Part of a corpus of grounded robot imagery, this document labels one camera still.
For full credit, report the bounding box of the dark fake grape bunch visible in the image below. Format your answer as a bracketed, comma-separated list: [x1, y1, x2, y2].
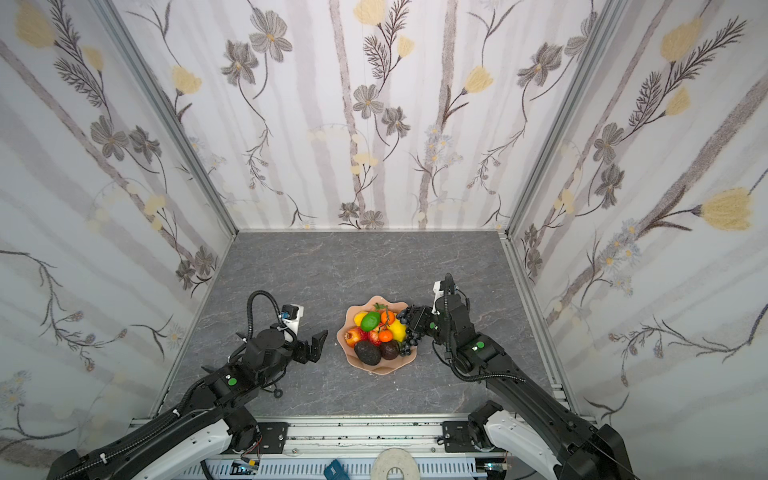
[396, 306, 420, 357]

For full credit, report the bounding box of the yellow fake lemon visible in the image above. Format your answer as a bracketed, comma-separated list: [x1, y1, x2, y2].
[388, 320, 406, 342]
[353, 311, 368, 327]

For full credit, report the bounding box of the small orange tangerine with stem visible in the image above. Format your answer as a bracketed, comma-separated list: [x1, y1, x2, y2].
[380, 309, 397, 326]

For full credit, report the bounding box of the dark brown round fruit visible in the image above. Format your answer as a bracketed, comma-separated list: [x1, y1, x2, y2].
[379, 340, 400, 361]

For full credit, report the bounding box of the magenta fake dragon fruit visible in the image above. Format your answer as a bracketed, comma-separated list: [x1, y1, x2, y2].
[367, 330, 381, 346]

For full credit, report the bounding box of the red yellow fake peach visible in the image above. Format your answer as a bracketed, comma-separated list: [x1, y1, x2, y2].
[344, 327, 366, 348]

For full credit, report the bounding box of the green fake lime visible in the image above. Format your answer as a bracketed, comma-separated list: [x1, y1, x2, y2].
[359, 312, 381, 332]

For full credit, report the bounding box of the pink scalloped fruit bowl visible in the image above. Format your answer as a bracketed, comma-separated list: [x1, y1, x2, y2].
[336, 295, 418, 375]

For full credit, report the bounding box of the dark fake avocado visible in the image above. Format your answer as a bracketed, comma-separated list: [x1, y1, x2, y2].
[354, 340, 382, 366]

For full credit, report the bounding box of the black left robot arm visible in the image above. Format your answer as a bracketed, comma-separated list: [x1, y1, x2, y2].
[47, 327, 328, 479]

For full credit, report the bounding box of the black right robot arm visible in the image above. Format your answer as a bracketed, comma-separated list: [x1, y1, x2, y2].
[397, 292, 635, 479]

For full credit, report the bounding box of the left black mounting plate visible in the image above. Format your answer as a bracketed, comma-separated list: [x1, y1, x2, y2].
[230, 422, 289, 456]

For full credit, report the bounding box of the black mounting plate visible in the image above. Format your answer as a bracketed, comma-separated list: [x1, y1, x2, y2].
[441, 420, 498, 453]
[230, 422, 289, 456]

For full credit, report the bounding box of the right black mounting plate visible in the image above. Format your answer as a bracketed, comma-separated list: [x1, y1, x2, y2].
[441, 420, 498, 453]

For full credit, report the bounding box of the white tape roll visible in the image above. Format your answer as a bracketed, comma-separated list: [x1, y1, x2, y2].
[370, 448, 421, 480]

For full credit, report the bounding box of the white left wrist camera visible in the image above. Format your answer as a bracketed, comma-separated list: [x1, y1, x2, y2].
[281, 304, 304, 339]

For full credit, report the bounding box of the black corrugated left cable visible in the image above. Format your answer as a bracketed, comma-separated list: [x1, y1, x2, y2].
[245, 290, 283, 346]

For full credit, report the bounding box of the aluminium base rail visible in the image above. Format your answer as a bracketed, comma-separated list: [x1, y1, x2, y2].
[107, 413, 619, 480]

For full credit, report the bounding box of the blue tool handle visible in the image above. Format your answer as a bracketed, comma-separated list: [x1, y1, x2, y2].
[323, 459, 350, 480]

